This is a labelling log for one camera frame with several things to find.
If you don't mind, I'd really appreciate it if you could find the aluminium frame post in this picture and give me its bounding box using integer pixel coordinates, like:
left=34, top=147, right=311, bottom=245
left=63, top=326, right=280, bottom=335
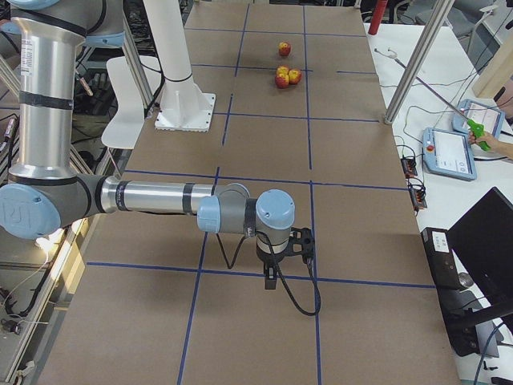
left=384, top=0, right=454, bottom=125

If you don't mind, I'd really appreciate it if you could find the front red apple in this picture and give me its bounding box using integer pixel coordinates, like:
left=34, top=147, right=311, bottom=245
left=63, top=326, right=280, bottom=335
left=274, top=73, right=289, bottom=89

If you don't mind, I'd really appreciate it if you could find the black computer box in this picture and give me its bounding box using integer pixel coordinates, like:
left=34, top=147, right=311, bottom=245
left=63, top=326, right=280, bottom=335
left=421, top=227, right=500, bottom=358

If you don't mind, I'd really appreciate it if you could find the person hand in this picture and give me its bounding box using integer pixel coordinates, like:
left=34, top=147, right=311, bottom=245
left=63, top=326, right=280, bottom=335
left=469, top=132, right=503, bottom=153

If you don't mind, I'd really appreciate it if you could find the back yellow red apple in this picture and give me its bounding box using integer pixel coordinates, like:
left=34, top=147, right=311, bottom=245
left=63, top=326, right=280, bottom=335
left=276, top=65, right=289, bottom=76

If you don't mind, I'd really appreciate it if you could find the red cylinder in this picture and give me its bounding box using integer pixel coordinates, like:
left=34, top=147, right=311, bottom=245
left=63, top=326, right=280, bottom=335
left=368, top=0, right=388, bottom=35

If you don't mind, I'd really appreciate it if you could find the lower orange circuit board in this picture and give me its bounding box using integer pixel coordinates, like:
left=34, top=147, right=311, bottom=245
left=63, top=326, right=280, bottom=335
left=406, top=177, right=427, bottom=213

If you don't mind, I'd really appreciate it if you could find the right red yellow apple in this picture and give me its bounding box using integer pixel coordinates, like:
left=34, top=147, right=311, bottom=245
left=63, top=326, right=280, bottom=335
left=288, top=68, right=302, bottom=85

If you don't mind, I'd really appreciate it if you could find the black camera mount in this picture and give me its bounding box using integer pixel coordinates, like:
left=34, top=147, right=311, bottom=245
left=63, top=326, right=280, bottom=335
left=289, top=227, right=316, bottom=267

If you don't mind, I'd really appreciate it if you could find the far blue teach pendant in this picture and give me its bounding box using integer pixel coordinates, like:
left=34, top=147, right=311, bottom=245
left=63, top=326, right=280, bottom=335
left=458, top=99, right=506, bottom=139

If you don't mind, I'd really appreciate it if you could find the upper orange circuit board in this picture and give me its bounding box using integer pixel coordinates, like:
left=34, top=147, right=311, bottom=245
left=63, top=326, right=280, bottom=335
left=398, top=144, right=418, bottom=178

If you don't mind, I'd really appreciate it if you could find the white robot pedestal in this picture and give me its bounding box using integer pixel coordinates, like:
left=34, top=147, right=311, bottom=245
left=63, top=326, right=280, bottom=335
left=143, top=0, right=216, bottom=132

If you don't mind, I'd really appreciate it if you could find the black monitor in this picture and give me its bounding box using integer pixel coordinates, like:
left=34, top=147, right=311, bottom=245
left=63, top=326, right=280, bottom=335
left=447, top=187, right=512, bottom=329

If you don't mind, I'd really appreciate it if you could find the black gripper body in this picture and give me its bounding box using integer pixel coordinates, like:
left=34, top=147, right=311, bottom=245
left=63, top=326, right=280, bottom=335
left=256, top=240, right=293, bottom=265

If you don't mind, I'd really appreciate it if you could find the near blue teach pendant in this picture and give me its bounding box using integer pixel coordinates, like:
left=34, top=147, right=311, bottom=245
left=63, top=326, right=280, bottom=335
left=422, top=128, right=477, bottom=180

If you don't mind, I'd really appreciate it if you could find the white chair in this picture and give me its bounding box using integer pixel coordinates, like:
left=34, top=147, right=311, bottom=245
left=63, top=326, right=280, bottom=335
left=102, top=56, right=159, bottom=150

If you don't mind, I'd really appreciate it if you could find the wooden board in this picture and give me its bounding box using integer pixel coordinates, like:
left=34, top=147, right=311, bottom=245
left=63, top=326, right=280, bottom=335
left=472, top=32, right=513, bottom=99

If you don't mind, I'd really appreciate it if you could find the green handled reacher tool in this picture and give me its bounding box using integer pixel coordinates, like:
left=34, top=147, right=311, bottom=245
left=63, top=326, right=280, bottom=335
left=374, top=48, right=485, bottom=138

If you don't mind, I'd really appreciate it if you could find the single red yellow apple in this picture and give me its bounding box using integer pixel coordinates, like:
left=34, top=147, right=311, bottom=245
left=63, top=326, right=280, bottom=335
left=278, top=41, right=292, bottom=57

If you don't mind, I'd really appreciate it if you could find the blue teach pendant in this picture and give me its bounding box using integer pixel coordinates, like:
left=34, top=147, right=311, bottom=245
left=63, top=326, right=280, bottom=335
left=458, top=99, right=506, bottom=139
left=422, top=128, right=477, bottom=180

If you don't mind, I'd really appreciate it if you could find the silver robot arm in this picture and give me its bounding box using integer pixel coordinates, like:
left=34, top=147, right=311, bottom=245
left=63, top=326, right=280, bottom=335
left=1, top=1, right=295, bottom=289

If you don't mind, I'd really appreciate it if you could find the orange circuit board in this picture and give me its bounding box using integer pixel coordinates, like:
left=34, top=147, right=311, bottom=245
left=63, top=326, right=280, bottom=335
left=406, top=177, right=427, bottom=213
left=398, top=144, right=418, bottom=178

